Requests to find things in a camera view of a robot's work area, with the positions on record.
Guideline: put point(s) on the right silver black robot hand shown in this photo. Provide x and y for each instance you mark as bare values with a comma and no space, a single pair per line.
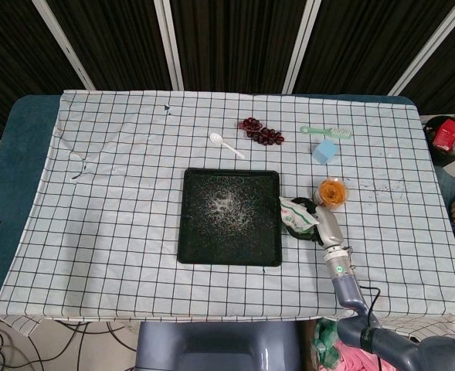
329,228

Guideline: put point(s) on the white green wrapper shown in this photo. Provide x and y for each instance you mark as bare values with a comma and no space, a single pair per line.
297,216

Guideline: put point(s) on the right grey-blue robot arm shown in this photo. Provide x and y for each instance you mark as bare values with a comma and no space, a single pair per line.
347,290

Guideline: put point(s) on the black square tray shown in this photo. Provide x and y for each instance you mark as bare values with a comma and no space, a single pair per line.
231,247

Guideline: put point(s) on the white salt powder pile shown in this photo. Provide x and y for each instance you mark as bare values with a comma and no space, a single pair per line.
223,203

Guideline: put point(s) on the orange jelly cup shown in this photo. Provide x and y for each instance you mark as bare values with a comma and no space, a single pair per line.
331,193

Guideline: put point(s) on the light blue cube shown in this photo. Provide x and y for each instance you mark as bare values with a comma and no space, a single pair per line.
323,152

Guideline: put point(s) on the green plastic comb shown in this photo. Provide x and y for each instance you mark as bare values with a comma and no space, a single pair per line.
341,133

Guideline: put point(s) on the red grape bunch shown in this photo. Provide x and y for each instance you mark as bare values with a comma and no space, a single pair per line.
263,134

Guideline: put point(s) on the green crumpled cloth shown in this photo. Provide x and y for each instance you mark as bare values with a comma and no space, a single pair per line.
325,344

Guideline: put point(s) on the white black checkered tablecloth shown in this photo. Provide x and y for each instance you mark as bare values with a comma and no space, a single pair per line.
115,232

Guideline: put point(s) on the pink crumpled cloth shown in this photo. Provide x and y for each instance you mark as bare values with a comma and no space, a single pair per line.
356,357

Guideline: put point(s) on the black waste bin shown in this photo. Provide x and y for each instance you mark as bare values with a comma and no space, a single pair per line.
443,158

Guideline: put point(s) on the white plastic spoon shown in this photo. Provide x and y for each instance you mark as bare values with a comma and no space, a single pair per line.
216,138

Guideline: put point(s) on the red cardboard box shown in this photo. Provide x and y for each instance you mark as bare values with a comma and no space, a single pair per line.
447,134

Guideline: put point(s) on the grey-blue robot torso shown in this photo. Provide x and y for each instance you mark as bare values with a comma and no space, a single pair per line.
211,348

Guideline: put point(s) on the white screen frame post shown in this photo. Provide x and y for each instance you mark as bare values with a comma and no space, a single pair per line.
63,46
300,46
424,46
169,42

